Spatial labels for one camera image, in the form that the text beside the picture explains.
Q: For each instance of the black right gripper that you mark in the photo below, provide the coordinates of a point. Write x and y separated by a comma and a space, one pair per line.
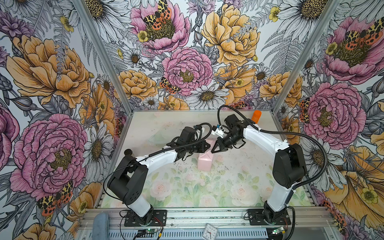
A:
223, 146

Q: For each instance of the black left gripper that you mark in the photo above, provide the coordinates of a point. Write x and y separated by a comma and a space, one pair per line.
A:
202, 149

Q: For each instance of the purple and pink wrapping paper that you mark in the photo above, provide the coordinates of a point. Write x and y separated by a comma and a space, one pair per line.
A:
205, 160

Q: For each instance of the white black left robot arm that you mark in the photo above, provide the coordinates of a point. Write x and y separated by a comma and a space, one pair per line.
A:
128, 180

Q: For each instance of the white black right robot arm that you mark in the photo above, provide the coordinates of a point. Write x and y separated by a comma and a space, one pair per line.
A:
288, 161

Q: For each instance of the orange plastic bottle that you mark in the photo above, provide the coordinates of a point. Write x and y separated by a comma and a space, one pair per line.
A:
256, 116

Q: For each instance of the small jar with dark lid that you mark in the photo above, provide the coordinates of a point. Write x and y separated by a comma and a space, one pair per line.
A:
128, 152

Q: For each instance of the small white clock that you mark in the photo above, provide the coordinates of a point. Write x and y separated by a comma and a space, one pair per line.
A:
210, 232

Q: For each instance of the green circuit board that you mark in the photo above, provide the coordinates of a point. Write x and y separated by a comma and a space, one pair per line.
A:
148, 231

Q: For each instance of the grey cloth roll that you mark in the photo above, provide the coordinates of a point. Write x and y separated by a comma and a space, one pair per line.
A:
101, 227

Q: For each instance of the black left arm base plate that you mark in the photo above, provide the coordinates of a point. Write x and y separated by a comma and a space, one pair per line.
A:
154, 218

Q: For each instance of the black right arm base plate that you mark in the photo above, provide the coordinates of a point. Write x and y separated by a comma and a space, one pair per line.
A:
258, 217

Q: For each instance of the aluminium frame rail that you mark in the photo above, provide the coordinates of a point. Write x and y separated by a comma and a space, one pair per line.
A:
308, 223

